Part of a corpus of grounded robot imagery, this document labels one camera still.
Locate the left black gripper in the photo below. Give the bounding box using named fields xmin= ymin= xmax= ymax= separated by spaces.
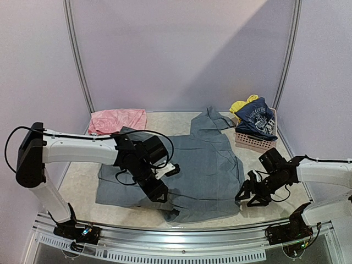
xmin=131 ymin=159 xmax=169 ymax=204

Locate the grey-blue button shirt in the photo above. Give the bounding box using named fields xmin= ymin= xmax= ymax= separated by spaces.
xmin=96 ymin=107 xmax=245 ymax=224

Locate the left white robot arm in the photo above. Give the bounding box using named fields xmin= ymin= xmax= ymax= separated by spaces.
xmin=15 ymin=122 xmax=171 ymax=239

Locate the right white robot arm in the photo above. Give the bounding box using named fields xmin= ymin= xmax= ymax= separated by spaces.
xmin=235 ymin=153 xmax=351 ymax=240

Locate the pink perforated laundry basket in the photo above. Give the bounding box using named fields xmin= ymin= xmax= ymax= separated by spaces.
xmin=235 ymin=108 xmax=278 ymax=150

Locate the navy printed t-shirt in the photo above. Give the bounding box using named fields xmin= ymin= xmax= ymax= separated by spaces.
xmin=235 ymin=97 xmax=277 ymax=141

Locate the pink folded garment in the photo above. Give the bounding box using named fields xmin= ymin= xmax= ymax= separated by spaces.
xmin=88 ymin=108 xmax=147 ymax=135

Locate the yellow garment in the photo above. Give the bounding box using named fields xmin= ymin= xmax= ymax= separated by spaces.
xmin=229 ymin=95 xmax=259 ymax=122

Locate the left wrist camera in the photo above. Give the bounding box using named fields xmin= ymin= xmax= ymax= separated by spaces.
xmin=142 ymin=136 xmax=168 ymax=164

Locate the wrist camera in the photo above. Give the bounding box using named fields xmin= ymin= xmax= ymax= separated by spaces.
xmin=142 ymin=136 xmax=168 ymax=164
xmin=258 ymin=147 xmax=287 ymax=174

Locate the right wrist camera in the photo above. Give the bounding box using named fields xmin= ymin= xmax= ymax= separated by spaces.
xmin=258 ymin=147 xmax=287 ymax=174

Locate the aluminium front rail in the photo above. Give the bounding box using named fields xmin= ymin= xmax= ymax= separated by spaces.
xmin=24 ymin=211 xmax=352 ymax=264

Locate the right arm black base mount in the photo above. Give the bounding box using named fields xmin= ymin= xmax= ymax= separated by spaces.
xmin=265 ymin=202 xmax=322 ymax=259

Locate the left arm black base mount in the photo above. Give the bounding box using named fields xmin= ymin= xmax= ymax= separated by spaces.
xmin=48 ymin=203 xmax=102 ymax=245

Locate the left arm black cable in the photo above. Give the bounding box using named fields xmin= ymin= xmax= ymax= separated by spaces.
xmin=3 ymin=125 xmax=45 ymax=174

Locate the right aluminium wall post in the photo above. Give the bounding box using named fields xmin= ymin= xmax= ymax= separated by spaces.
xmin=273 ymin=0 xmax=302 ymax=109

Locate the aluminium wall post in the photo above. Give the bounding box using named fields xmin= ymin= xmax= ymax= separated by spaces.
xmin=273 ymin=0 xmax=302 ymax=109
xmin=63 ymin=0 xmax=95 ymax=113

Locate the left aluminium wall post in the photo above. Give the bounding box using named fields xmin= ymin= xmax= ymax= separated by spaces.
xmin=63 ymin=0 xmax=95 ymax=113

